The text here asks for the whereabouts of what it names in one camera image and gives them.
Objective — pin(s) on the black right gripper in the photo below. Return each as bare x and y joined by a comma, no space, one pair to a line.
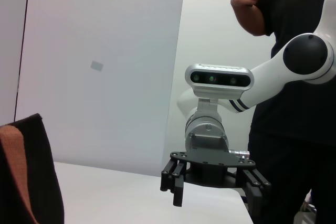
210,167

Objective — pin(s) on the person bare forearm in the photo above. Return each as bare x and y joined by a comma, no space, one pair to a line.
253,19

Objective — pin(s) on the person body in black clothes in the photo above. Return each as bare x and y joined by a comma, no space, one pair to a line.
291,134

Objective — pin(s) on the white backdrop panel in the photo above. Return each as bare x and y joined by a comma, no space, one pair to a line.
105,90

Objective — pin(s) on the grey rectangular sticker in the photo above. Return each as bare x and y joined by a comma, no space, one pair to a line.
96,65

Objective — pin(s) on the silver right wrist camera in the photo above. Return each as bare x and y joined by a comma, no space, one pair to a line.
219,78

